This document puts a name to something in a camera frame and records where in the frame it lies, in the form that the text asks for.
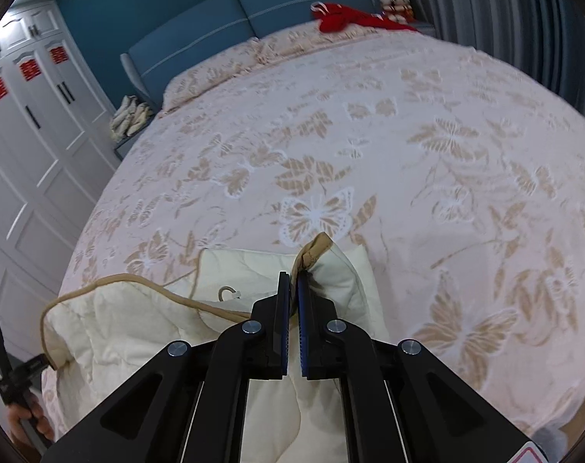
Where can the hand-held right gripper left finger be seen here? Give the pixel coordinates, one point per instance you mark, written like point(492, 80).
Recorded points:
point(284, 328)

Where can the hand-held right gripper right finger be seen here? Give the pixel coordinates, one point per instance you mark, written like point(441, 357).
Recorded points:
point(303, 328)

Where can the pile of cream clothes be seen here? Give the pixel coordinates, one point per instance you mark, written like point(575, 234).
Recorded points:
point(128, 118)

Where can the white wardrobe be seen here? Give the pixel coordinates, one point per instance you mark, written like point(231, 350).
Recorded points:
point(32, 178)

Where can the grey curtain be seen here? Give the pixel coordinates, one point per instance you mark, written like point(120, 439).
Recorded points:
point(514, 33)

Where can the pink floral pillow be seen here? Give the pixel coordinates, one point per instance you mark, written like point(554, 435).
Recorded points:
point(201, 82)

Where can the blue nightstand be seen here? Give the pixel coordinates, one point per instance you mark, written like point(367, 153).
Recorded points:
point(128, 147)
point(422, 29)

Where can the blue padded headboard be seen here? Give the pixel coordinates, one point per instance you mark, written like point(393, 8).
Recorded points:
point(201, 43)

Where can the person's left hand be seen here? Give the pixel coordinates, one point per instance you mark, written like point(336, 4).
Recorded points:
point(20, 424)

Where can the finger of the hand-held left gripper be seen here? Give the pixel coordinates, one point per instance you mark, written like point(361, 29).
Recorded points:
point(32, 371)

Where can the cream quilted jacket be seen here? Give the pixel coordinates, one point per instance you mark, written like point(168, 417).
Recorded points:
point(128, 337)

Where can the red garment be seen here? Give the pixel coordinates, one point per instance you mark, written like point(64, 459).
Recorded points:
point(340, 19)

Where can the pink floral bedspread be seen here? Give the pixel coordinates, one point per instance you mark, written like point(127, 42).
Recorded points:
point(418, 178)

